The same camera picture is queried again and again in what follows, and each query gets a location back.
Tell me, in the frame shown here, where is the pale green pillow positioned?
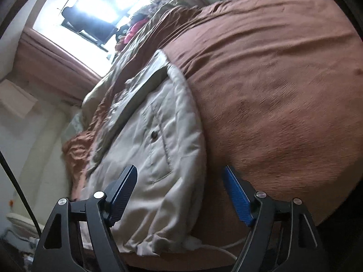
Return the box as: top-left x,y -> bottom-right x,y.
66,110 -> 86,139

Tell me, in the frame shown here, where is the beige zip jacket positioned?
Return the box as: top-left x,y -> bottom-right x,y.
71,49 -> 207,257

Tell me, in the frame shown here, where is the bed with brown sheet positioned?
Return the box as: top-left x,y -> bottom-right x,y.
61,0 -> 363,261

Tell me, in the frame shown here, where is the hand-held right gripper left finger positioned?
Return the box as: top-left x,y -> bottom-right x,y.
36,164 -> 138,272

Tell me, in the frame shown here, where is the bright window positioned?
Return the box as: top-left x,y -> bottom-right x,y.
32,0 -> 159,77

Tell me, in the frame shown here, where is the pink cloth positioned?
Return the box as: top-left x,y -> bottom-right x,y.
125,20 -> 148,41

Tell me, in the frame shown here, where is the white cable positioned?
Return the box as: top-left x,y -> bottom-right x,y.
196,236 -> 250,261

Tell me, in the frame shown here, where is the cream padded headboard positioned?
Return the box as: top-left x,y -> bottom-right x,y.
25,102 -> 94,233

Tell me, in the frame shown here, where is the black cable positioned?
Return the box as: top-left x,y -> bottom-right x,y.
0,151 -> 42,233

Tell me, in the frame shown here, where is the pink curtain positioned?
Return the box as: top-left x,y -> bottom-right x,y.
15,30 -> 104,104

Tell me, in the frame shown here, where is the beige brown duvet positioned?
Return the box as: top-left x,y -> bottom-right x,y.
81,0 -> 202,114

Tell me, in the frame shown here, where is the dark hanging garment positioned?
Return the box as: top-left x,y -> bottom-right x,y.
61,6 -> 117,41

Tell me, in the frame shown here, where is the pile of clothes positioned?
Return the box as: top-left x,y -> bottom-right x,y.
116,0 -> 171,51

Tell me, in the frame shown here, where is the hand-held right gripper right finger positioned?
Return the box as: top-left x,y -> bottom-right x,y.
222,165 -> 322,272

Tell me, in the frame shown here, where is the cream wall cloth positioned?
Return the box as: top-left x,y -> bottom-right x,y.
0,79 -> 39,118

